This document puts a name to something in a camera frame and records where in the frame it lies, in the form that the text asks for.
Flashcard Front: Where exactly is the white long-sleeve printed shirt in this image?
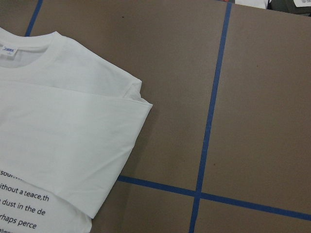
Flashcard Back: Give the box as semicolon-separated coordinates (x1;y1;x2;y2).
0;30;152;233

